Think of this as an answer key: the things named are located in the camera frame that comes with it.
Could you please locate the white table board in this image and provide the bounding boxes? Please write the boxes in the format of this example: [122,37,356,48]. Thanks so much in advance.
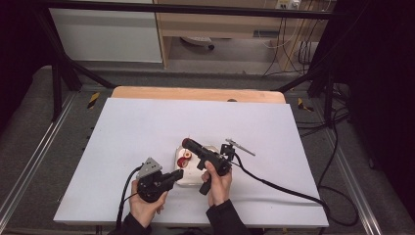
[53,97,330,228]

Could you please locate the white chair base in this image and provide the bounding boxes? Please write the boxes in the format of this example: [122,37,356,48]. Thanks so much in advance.
[180,35,216,51]

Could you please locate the black floor cables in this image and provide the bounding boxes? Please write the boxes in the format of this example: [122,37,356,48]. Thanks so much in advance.
[295,81,352,139]

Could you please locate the person's right hand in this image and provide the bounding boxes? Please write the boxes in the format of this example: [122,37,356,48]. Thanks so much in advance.
[201,160,233,208]

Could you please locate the light wooden desk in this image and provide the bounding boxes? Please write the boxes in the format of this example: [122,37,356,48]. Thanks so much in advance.
[153,0,331,71]

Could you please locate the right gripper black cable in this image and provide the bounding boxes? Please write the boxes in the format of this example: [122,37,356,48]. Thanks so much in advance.
[231,152,360,227]

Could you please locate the wooden table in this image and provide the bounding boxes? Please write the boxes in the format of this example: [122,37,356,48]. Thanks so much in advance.
[111,85,287,105]

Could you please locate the yellow black floor tape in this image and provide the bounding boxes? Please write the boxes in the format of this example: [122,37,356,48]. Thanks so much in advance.
[86,91,101,110]
[297,97,314,113]

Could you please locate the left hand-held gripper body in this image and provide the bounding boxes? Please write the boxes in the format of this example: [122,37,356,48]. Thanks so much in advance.
[136,157,174,204]

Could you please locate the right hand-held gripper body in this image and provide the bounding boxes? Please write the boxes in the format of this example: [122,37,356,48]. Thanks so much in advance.
[196,138,256,196]

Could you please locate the black metal frame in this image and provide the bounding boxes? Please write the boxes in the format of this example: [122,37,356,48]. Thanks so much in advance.
[32,0,346,129]

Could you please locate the white power strip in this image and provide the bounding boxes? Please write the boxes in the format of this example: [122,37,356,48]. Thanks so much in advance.
[275,0,301,10]

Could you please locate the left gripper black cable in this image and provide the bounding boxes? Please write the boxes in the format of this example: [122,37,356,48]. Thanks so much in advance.
[115,164,145,230]

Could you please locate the hanging cable bundle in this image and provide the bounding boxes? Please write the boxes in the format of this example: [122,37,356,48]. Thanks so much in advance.
[261,16,327,78]

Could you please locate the white cabinet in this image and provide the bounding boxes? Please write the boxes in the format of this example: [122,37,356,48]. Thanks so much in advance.
[49,8,163,64]

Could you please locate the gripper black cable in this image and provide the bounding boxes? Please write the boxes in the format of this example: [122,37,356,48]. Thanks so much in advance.
[115,164,145,230]
[231,152,360,227]

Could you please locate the aluminium floor rail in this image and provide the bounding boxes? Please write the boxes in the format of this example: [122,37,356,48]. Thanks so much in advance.
[0,92,78,223]
[325,129,384,235]

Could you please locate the person's left hand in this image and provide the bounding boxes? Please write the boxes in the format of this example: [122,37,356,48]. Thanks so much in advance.
[128,179,169,228]

